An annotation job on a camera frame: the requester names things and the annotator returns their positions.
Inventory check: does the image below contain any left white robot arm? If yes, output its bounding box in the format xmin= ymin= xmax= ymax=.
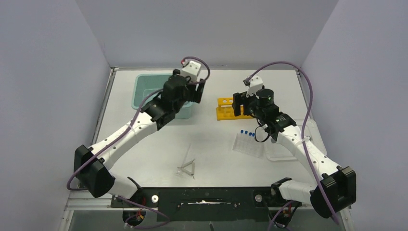
xmin=73 ymin=69 xmax=206 ymax=199

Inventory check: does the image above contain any yellow test tube rack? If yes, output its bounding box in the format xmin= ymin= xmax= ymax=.
xmin=216 ymin=98 xmax=252 ymax=121

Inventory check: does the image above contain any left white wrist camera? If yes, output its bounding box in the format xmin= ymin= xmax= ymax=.
xmin=180 ymin=60 xmax=202 ymax=82

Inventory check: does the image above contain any teal plastic bin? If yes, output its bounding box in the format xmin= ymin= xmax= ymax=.
xmin=131 ymin=73 xmax=193 ymax=119

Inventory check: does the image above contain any blue capped tube box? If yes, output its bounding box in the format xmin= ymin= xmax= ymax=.
xmin=232 ymin=130 xmax=264 ymax=159

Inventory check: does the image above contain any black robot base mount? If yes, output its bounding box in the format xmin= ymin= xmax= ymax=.
xmin=111 ymin=184 xmax=300 ymax=230

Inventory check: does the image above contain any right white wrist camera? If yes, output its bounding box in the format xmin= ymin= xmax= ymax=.
xmin=243 ymin=75 xmax=264 ymax=98

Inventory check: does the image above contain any small glass flask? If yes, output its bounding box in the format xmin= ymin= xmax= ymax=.
xmin=175 ymin=167 xmax=185 ymax=178

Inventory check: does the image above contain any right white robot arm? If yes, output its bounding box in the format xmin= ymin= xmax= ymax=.
xmin=232 ymin=89 xmax=357 ymax=218

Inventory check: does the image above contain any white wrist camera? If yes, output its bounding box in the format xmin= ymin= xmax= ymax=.
xmin=180 ymin=60 xmax=202 ymax=82
xmin=243 ymin=75 xmax=264 ymax=98

